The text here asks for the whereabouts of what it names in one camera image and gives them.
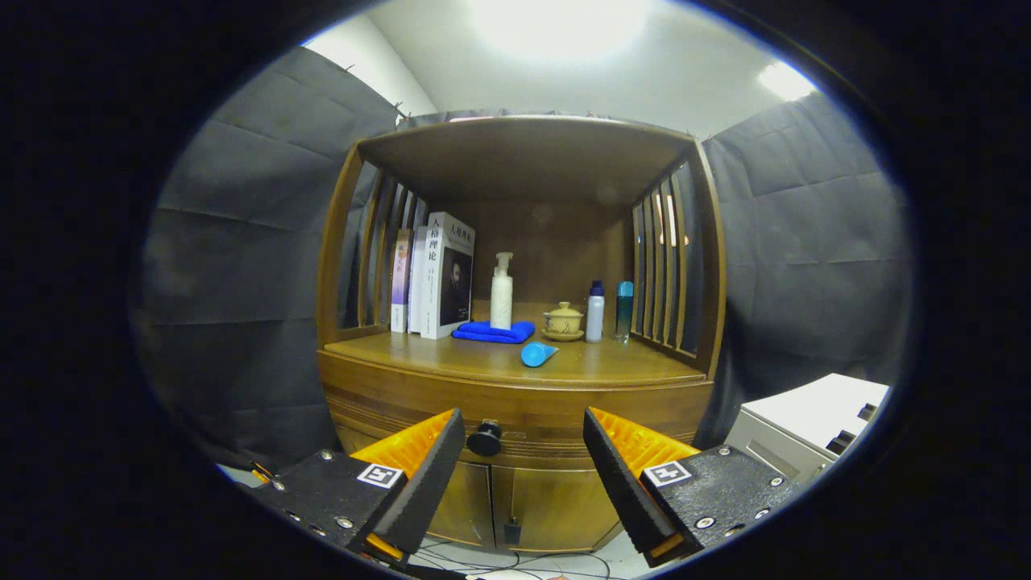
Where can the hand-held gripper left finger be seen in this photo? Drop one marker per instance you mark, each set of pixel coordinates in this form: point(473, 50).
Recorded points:
point(427, 475)

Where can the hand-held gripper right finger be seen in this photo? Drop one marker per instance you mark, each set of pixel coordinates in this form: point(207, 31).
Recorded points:
point(624, 479)

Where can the wooden drawer with black knob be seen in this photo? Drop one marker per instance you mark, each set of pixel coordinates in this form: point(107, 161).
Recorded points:
point(532, 407)

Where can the blue white cosmetic tube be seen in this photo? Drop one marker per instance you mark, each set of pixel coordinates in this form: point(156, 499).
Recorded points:
point(536, 354)

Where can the wooden cabinet door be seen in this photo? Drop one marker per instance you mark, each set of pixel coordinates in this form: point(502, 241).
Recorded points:
point(467, 507)
point(564, 507)

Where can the wooden countertop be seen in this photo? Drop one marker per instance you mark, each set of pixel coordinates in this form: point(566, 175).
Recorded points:
point(612, 362)

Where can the wooden cabinet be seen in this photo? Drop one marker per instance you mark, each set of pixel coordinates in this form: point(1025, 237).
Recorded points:
point(532, 161)

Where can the blue folded cloth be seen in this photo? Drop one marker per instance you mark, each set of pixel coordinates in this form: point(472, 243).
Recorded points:
point(475, 333)

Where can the yellow saucer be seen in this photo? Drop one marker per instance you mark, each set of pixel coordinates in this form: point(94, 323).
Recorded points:
point(563, 337)

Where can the white bottle blue cap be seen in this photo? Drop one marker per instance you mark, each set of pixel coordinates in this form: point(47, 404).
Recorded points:
point(594, 318)

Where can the clear blue bottle teal cap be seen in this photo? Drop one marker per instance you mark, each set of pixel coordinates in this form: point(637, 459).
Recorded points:
point(624, 314)

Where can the orange black tool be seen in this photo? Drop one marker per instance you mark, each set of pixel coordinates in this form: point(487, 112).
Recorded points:
point(261, 472)

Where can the yellow lidded teacup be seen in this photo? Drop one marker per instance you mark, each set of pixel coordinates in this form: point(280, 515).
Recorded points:
point(564, 320)

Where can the thin white book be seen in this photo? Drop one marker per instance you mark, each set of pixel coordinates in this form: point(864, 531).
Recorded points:
point(416, 290)

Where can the white pump bottle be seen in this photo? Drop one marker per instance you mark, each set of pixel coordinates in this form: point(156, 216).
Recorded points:
point(502, 302)

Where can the purple spine book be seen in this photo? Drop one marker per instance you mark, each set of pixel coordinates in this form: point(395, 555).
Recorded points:
point(399, 282)

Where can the white portrait cover book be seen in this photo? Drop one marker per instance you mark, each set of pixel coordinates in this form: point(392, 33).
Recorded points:
point(455, 282)

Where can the black backdrop cloth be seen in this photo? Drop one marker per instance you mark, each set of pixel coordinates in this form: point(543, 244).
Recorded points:
point(242, 242)

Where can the small ceiling light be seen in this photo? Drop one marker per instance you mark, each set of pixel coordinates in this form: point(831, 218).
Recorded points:
point(785, 80)

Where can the large round ceiling light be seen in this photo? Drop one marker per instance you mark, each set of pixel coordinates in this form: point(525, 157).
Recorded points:
point(560, 28)

